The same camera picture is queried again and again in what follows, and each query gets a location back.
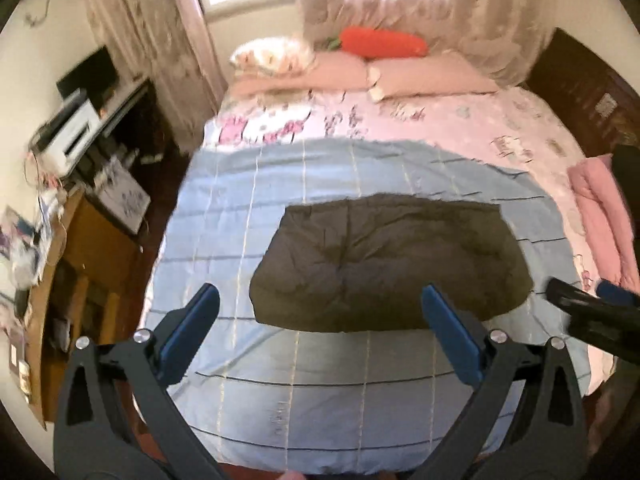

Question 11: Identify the white floral pillow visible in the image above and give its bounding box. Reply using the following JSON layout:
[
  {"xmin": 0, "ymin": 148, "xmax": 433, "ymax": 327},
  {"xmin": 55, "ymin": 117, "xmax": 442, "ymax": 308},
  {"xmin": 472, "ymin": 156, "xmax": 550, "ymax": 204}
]
[{"xmin": 229, "ymin": 36, "xmax": 316, "ymax": 77}]

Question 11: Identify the black monitor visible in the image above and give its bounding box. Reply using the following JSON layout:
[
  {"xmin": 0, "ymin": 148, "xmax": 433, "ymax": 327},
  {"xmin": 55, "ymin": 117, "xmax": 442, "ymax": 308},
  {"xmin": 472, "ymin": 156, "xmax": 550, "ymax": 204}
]
[{"xmin": 56, "ymin": 47, "xmax": 119, "ymax": 108}]

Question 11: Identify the pink Hello Kitty bedspread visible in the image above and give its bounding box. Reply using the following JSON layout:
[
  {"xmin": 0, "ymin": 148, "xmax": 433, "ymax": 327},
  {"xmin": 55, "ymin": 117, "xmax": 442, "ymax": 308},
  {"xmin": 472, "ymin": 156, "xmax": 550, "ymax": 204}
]
[{"xmin": 202, "ymin": 84, "xmax": 618, "ymax": 396}]

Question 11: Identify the floral lace curtain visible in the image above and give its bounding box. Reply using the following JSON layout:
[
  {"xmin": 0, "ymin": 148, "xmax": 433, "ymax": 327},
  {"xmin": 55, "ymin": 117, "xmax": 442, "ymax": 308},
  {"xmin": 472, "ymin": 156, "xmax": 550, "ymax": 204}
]
[{"xmin": 298, "ymin": 0, "xmax": 556, "ymax": 86}]

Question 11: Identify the folded pink quilted jacket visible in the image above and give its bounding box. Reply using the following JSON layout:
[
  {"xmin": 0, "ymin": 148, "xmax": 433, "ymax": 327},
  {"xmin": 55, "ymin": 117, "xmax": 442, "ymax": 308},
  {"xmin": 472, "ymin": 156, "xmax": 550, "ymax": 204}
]
[{"xmin": 567, "ymin": 154, "xmax": 639, "ymax": 294}]

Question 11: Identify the blue checked bed sheet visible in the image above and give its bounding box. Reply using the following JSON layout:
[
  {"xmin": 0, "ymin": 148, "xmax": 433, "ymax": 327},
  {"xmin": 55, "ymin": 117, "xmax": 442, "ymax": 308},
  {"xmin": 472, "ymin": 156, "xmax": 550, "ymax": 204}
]
[{"xmin": 141, "ymin": 139, "xmax": 578, "ymax": 474}]

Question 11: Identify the olive green puffer jacket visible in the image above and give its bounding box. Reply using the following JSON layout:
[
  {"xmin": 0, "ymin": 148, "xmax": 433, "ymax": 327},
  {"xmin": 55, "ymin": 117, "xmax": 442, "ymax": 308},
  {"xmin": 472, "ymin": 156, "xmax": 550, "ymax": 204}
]
[{"xmin": 248, "ymin": 194, "xmax": 533, "ymax": 333}]

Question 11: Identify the right pink pillow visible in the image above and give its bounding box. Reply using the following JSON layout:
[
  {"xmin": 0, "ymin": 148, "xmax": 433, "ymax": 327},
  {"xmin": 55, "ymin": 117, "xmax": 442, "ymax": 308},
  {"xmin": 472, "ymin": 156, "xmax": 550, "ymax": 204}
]
[{"xmin": 368, "ymin": 52, "xmax": 500, "ymax": 102}]

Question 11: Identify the orange carrot plush pillow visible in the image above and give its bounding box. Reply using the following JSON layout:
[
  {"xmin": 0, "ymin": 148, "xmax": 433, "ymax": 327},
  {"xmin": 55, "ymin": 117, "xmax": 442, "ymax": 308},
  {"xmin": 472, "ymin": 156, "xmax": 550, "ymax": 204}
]
[{"xmin": 326, "ymin": 26, "xmax": 428, "ymax": 60}]

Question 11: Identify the dark wooden desk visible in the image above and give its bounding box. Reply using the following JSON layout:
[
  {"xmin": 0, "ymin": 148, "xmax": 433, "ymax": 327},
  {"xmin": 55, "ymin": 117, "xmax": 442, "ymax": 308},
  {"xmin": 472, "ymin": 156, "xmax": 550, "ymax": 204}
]
[{"xmin": 74, "ymin": 79, "xmax": 181, "ymax": 201}]

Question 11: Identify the dark wooden headboard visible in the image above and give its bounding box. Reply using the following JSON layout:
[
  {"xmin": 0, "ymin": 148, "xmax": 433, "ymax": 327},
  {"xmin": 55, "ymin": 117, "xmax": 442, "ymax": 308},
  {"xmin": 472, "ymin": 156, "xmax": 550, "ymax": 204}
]
[{"xmin": 524, "ymin": 28, "xmax": 639, "ymax": 156}]

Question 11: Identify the white floral box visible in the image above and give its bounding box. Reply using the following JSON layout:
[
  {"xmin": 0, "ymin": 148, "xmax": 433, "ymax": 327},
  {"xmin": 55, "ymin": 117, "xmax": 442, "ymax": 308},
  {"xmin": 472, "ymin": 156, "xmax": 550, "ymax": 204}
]
[{"xmin": 93, "ymin": 156, "xmax": 151, "ymax": 234}]

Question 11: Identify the pink pillow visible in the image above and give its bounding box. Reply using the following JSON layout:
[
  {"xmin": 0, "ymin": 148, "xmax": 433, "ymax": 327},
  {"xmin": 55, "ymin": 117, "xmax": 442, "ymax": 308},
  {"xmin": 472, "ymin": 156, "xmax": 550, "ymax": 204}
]
[
  {"xmin": 229, "ymin": 51, "xmax": 370, "ymax": 99},
  {"xmin": 368, "ymin": 52, "xmax": 500, "ymax": 102}
]

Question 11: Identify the white printer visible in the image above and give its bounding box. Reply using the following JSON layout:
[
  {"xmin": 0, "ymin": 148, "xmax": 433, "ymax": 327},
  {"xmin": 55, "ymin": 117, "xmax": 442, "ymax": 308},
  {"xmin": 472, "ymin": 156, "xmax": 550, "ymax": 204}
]
[{"xmin": 29, "ymin": 89, "xmax": 101, "ymax": 178}]

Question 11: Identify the brown wooden cabinet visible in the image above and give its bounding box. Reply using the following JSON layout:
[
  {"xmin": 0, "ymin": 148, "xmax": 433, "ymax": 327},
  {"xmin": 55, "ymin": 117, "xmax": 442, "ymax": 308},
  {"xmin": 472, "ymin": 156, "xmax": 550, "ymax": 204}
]
[{"xmin": 26, "ymin": 192, "xmax": 141, "ymax": 425}]

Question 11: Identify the left pink pillow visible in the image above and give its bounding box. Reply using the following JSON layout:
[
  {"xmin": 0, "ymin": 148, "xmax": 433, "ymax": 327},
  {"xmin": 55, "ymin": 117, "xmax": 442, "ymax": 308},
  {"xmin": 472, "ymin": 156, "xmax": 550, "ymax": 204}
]
[{"xmin": 229, "ymin": 51, "xmax": 370, "ymax": 99}]

